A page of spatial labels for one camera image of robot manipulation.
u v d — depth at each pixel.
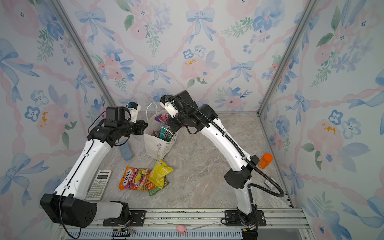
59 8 0.69
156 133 0.91
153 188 0.82
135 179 0.84
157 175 0.82
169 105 0.60
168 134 0.90
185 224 0.73
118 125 0.57
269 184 0.41
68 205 0.38
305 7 0.71
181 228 0.70
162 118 0.72
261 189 0.49
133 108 0.65
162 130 0.90
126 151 0.95
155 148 0.80
